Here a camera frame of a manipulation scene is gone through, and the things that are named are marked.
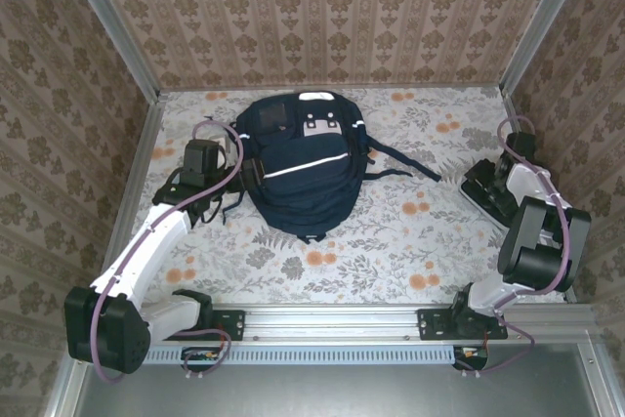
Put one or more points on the aluminium frame post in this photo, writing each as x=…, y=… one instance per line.
x=113, y=21
x=542, y=21

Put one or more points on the grey metal sheet panel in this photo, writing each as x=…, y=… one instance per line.
x=317, y=392

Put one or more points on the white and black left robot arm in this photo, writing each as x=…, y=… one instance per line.
x=146, y=246

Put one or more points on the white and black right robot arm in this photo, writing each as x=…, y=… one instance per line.
x=527, y=178

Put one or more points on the floral tablecloth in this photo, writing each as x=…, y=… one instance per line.
x=342, y=265

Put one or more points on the black oblong case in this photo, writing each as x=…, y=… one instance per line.
x=476, y=174

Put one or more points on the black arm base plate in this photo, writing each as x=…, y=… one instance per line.
x=234, y=324
x=432, y=324

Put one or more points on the aluminium frame rail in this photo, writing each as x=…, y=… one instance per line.
x=512, y=104
x=220, y=89
x=144, y=153
x=332, y=321

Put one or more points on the navy blue backpack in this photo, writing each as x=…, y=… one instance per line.
x=307, y=192

